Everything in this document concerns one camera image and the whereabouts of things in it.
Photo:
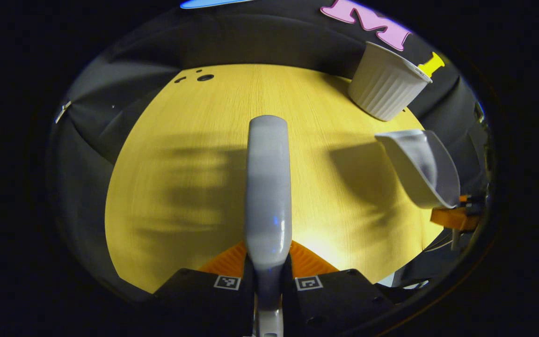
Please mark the grey ribbed garbage bin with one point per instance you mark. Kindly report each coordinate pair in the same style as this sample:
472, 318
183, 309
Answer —
384, 86

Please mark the grey plastic dustpan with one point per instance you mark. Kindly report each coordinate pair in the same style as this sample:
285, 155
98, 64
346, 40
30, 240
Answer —
419, 164

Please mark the wooden desktop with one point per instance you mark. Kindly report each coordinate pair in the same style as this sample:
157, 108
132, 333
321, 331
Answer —
194, 154

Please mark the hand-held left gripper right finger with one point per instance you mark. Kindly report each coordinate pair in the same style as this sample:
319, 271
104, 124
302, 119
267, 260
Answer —
335, 299

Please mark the small white clip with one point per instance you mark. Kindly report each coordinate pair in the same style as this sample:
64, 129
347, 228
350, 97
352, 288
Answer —
62, 112

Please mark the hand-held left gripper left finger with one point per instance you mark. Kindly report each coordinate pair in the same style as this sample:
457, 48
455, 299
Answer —
204, 299

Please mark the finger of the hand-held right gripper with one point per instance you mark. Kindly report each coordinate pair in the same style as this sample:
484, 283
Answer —
454, 217

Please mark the small grey broom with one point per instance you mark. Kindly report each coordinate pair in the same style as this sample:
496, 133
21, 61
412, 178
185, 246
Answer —
268, 187

